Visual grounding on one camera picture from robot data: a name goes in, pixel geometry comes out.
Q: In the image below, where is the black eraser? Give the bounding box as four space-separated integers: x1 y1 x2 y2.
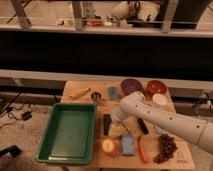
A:
103 114 111 135

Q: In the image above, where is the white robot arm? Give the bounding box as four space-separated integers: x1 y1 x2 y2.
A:
110 91 213 155

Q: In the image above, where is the blue plastic cup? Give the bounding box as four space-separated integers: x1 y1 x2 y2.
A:
107 86 118 101

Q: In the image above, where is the small metal cup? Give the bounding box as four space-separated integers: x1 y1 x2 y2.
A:
91 92 101 103

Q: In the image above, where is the white paper cup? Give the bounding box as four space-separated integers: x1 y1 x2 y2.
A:
152 93 168 106

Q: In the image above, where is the metal spoon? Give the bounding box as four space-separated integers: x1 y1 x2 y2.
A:
121 122 133 136

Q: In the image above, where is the blue sponge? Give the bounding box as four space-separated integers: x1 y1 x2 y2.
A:
121 133 135 155

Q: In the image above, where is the peach fruit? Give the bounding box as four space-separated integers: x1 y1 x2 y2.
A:
102 139 115 155

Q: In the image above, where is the orange carrot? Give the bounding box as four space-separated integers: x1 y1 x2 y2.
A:
138 135 149 163

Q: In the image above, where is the blue patterned cloth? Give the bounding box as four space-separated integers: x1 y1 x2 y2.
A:
155 126 167 135

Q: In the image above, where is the purple bowl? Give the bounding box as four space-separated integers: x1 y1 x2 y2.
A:
120 78 144 95

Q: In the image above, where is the green plastic tray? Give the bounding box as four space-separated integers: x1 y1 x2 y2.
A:
36 103 96 165

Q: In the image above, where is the banana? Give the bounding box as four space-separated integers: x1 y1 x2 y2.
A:
69 88 90 100

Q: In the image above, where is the bunch of dark grapes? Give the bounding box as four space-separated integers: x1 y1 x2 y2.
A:
154 134 177 164

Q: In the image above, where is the red bowl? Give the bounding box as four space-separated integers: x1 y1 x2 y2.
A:
146 80 167 96

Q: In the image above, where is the black power adapter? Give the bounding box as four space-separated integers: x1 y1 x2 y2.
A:
21 111 32 121

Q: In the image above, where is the person in beige clothes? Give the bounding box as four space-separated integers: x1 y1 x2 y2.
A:
111 0 160 22

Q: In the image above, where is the black handled peeler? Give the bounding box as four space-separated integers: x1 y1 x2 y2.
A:
137 118 149 134

